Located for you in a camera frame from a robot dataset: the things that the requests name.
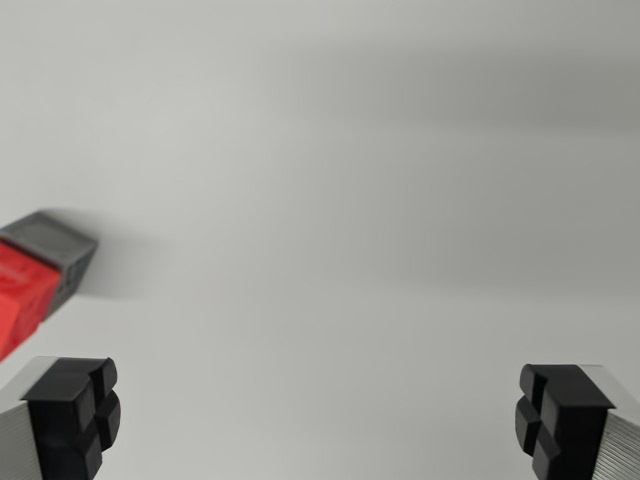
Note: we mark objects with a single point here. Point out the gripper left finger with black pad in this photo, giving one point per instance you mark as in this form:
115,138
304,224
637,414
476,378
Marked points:
60,415

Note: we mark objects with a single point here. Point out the red infantino soft cube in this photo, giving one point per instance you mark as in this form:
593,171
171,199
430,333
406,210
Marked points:
22,295

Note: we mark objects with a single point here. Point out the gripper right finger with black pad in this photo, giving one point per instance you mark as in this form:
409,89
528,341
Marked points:
575,420

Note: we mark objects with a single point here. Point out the grey soft cube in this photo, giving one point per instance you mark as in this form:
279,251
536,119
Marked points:
60,245

